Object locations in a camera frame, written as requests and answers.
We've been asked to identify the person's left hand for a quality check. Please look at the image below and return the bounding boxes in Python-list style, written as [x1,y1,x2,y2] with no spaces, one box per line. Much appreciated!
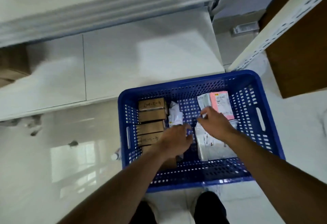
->
[157,124,194,159]

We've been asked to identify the person's right hand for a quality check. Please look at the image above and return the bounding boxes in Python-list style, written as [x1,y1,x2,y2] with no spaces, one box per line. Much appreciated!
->
[196,106,239,143]

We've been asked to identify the small pink packet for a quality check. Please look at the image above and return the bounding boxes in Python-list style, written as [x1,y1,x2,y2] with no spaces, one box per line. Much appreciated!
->
[209,91,235,120]

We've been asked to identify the white mailer bag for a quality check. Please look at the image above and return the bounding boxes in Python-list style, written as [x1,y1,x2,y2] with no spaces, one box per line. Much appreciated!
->
[194,121,238,162]

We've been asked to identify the light blue mailer bag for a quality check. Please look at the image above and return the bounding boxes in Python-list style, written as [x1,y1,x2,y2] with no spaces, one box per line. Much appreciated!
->
[197,93,213,112]

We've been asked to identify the blue plastic basket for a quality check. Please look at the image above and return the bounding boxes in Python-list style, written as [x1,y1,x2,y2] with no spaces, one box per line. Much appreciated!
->
[117,70,286,193]

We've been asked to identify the person's right forearm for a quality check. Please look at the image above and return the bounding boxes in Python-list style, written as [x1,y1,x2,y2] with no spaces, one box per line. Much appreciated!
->
[224,132,327,224]

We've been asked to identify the person's left forearm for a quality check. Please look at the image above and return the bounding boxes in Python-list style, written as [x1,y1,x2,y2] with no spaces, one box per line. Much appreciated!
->
[57,144,174,224]

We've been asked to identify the person's right leg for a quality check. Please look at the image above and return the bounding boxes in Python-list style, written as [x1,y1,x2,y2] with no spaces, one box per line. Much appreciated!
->
[193,191,230,224]

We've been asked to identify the person's leg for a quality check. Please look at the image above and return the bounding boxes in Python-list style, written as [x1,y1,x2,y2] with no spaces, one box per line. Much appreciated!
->
[135,200,158,224]
[193,191,230,224]

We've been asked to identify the person's left leg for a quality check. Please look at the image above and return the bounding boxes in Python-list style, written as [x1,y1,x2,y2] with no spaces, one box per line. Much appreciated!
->
[135,200,158,224]

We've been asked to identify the white metal shelf rack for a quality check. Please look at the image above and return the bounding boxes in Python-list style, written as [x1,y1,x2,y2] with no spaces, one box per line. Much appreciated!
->
[0,0,327,122]

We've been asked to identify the small clear bottle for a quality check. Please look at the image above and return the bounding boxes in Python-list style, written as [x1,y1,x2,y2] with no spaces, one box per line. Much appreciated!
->
[111,148,122,162]

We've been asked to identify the brown cardboard carton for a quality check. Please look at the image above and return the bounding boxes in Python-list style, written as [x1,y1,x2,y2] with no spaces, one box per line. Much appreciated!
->
[0,43,32,88]

